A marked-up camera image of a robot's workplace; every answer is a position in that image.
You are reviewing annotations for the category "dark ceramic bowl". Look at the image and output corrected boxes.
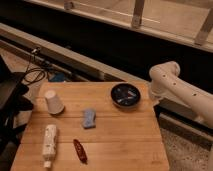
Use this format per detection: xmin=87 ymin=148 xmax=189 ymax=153
xmin=111 ymin=83 xmax=141 ymax=107

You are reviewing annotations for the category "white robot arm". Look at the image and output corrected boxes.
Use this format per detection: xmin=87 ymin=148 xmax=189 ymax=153
xmin=149 ymin=61 xmax=213 ymax=128

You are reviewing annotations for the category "white paper cup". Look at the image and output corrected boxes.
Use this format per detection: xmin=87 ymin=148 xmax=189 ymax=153
xmin=44 ymin=90 xmax=65 ymax=115

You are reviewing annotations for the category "white tube bottle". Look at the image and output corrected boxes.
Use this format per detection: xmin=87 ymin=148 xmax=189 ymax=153
xmin=42 ymin=124 xmax=57 ymax=169

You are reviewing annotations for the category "metal window rail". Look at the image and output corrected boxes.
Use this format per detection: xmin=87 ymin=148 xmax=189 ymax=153
xmin=0 ymin=22 xmax=213 ymax=141

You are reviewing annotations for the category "black cable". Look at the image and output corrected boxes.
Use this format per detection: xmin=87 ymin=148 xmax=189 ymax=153
xmin=21 ymin=46 xmax=54 ymax=85

